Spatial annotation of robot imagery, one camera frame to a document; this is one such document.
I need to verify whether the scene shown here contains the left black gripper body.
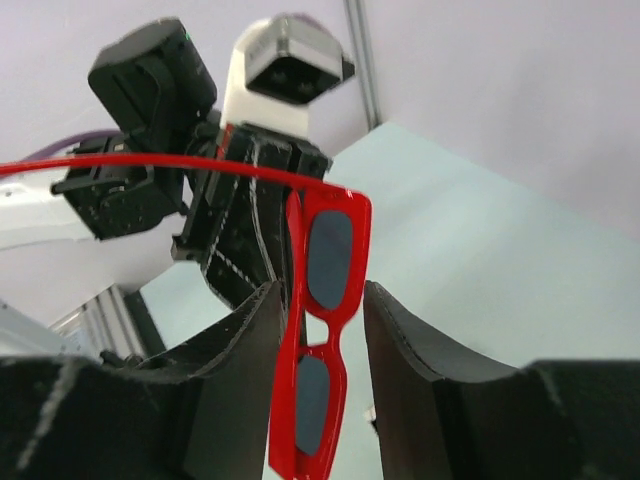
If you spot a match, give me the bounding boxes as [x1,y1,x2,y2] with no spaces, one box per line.
[172,123,332,309]

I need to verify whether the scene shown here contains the aluminium front crossbar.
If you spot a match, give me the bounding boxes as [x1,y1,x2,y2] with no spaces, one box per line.
[51,285,166,359]

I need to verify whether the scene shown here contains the left aluminium frame post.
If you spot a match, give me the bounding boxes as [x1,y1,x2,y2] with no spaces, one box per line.
[343,0,382,131]

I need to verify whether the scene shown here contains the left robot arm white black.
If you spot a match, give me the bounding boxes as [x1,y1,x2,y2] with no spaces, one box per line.
[1,13,355,306]

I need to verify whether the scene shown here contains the red sunglasses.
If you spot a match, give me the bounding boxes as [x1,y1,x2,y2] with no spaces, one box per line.
[1,154,372,479]

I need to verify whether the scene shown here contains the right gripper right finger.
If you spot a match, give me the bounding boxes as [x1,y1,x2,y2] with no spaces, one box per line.
[363,282,639,479]

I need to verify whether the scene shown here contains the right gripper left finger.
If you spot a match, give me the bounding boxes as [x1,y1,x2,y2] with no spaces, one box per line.
[1,282,283,479]

